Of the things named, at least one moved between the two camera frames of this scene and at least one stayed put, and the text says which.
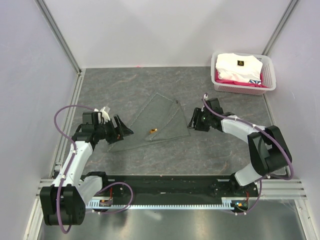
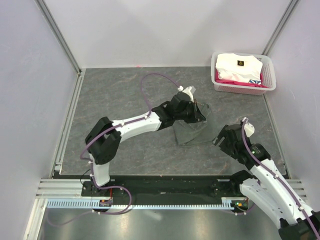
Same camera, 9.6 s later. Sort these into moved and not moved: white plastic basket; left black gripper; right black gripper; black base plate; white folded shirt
Moved: left black gripper; right black gripper
Not moved: black base plate; white plastic basket; white folded shirt
